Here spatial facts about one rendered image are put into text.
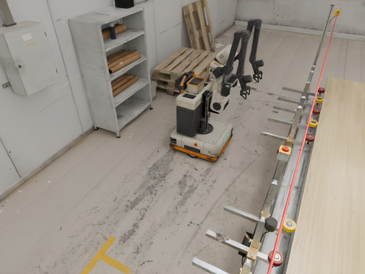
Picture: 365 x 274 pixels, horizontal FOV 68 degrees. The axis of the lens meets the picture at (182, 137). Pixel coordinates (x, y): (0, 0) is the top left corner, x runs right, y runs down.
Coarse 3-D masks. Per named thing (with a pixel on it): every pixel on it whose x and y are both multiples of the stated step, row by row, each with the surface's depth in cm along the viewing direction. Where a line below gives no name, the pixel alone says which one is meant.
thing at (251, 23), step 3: (249, 21) 274; (252, 21) 273; (255, 21) 272; (258, 21) 270; (261, 21) 274; (249, 24) 276; (252, 24) 275; (249, 27) 278; (252, 27) 278; (249, 30) 280; (249, 36) 285; (237, 54) 297; (237, 57) 299
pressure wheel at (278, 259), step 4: (272, 252) 152; (276, 252) 152; (268, 256) 151; (276, 256) 150; (280, 256) 150; (268, 260) 151; (276, 260) 148; (280, 260) 148; (276, 264) 147; (280, 264) 148
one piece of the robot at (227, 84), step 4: (228, 76) 296; (232, 76) 304; (224, 80) 291; (228, 80) 295; (232, 80) 295; (236, 80) 297; (220, 84) 295; (224, 84) 291; (228, 84) 289; (232, 84) 288; (236, 84) 313; (224, 88) 294; (228, 88) 291; (224, 92) 296; (228, 92) 294
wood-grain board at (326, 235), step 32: (352, 96) 295; (320, 128) 247; (352, 128) 247; (320, 160) 213; (352, 160) 213; (320, 192) 187; (352, 192) 187; (320, 224) 167; (352, 224) 167; (320, 256) 151; (352, 256) 150
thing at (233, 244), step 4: (208, 232) 167; (212, 232) 167; (208, 236) 168; (212, 236) 166; (216, 240) 166; (232, 240) 163; (224, 244) 164; (228, 244) 162; (232, 244) 161; (236, 244) 161; (240, 244) 161; (236, 248) 161; (240, 248) 159; (244, 248) 159; (248, 248) 159; (244, 252) 159; (260, 252) 157; (256, 256) 156; (260, 256) 155; (264, 256) 155; (264, 260) 154
